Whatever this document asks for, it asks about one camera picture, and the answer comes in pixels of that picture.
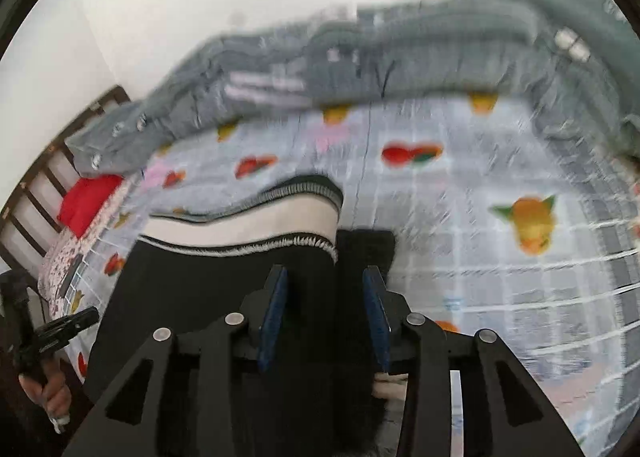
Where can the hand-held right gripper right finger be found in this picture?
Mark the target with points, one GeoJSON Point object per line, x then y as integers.
{"type": "Point", "coordinates": [376, 319]}

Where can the floral bedsheet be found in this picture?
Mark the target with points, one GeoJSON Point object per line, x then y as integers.
{"type": "Point", "coordinates": [57, 258]}

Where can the grey printed quilt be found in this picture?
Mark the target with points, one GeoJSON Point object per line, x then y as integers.
{"type": "Point", "coordinates": [425, 53]}

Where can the person's left hand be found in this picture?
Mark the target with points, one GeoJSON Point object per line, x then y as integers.
{"type": "Point", "coordinates": [47, 399]}

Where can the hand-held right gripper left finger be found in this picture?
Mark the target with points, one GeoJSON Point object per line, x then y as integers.
{"type": "Point", "coordinates": [274, 319]}

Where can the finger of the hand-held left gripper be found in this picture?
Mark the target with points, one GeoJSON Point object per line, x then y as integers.
{"type": "Point", "coordinates": [70, 326]}

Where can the fruit print checked blanket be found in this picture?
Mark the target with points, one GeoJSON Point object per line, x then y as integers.
{"type": "Point", "coordinates": [450, 182]}

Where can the black pants with white stripe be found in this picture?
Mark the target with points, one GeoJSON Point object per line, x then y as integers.
{"type": "Point", "coordinates": [200, 279]}

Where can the dark wooden bed headboard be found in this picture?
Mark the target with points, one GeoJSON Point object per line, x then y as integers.
{"type": "Point", "coordinates": [113, 96]}

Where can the red pillow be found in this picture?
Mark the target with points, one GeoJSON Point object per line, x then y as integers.
{"type": "Point", "coordinates": [87, 203]}

